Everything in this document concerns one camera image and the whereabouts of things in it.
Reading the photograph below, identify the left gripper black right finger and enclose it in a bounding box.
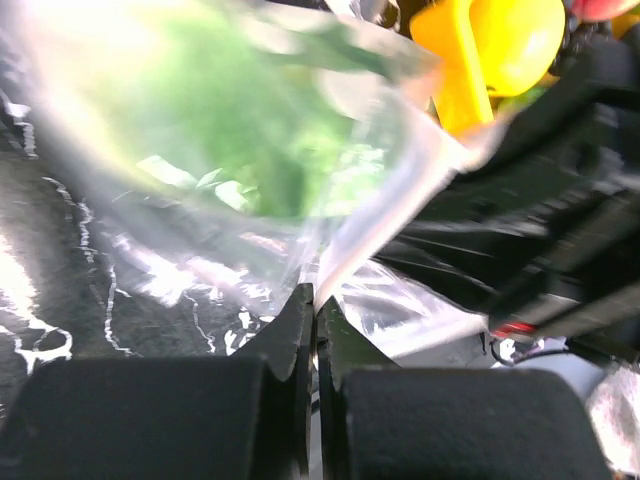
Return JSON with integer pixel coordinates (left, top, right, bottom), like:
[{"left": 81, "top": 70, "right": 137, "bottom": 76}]
[{"left": 316, "top": 300, "right": 612, "bottom": 480}]

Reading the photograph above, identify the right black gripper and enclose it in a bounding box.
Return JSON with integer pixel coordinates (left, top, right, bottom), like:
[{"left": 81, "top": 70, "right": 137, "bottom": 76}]
[{"left": 379, "top": 34, "right": 639, "bottom": 337}]

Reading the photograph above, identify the yellow fake lemon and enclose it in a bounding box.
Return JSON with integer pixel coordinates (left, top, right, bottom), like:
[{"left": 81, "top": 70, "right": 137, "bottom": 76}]
[{"left": 469, "top": 0, "right": 566, "bottom": 97}]

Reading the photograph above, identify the yellow plastic tray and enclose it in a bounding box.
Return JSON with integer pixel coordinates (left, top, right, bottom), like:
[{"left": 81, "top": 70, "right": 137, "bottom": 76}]
[{"left": 408, "top": 1, "right": 639, "bottom": 134}]

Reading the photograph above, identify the green fake bok choy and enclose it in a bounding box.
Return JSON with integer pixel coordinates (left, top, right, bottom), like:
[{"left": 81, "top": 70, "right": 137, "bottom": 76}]
[{"left": 129, "top": 14, "right": 396, "bottom": 221}]

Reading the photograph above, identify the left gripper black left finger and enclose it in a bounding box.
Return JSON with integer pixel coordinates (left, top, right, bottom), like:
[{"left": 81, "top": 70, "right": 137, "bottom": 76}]
[{"left": 1, "top": 284, "right": 313, "bottom": 479}]

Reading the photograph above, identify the fake peach in tray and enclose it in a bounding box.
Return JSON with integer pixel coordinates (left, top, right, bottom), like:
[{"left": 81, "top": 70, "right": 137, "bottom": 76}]
[{"left": 570, "top": 0, "right": 639, "bottom": 22}]

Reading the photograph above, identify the black marble pattern mat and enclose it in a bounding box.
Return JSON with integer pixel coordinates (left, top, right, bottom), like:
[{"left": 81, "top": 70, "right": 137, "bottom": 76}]
[{"left": 1, "top": 31, "right": 297, "bottom": 392}]

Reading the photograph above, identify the clear zip bag with lemon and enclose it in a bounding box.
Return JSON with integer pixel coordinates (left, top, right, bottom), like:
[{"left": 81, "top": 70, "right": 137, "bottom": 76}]
[{"left": 14, "top": 1, "right": 493, "bottom": 355}]

